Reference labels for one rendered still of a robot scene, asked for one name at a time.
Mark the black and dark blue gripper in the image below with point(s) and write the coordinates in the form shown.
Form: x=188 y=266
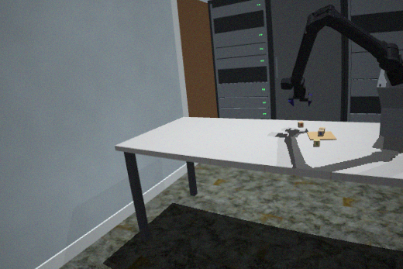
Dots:
x=301 y=95

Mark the tan mat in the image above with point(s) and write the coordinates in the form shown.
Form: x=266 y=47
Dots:
x=327 y=136

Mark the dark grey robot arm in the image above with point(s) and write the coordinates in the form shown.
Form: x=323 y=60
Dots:
x=387 y=54

